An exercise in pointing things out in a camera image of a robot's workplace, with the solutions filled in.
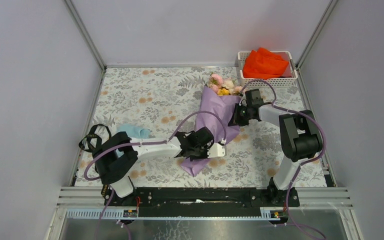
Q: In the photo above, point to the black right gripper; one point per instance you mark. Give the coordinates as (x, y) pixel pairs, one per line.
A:
(235, 120)

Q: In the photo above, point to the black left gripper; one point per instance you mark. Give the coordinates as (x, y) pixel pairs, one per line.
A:
(204, 156)

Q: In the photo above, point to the pink purple wrapping paper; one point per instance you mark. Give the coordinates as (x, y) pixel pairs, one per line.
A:
(218, 111)

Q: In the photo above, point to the yellow fake flower stem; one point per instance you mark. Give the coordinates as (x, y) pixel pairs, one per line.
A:
(223, 92)

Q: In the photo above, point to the white fake flower stem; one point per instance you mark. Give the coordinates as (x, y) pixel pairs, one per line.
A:
(228, 84)

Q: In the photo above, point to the pink fake flower stem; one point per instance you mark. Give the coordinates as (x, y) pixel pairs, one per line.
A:
(236, 91)
(215, 82)

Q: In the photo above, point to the black printed ribbon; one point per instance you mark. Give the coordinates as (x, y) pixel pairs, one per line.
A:
(92, 140)

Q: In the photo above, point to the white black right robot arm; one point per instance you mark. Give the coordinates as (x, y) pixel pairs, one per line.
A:
(301, 137)

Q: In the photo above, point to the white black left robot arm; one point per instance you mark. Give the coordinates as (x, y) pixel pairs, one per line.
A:
(115, 157)

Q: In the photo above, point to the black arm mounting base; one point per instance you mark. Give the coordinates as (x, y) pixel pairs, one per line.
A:
(201, 202)

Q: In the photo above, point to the white perforated plastic basket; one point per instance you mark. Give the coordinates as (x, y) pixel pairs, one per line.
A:
(287, 79)

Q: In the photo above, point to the orange cloth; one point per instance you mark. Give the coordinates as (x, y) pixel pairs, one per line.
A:
(264, 64)

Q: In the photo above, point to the light blue towel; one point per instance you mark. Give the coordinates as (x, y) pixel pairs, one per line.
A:
(134, 131)

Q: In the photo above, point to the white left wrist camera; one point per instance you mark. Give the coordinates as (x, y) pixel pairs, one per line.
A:
(216, 150)

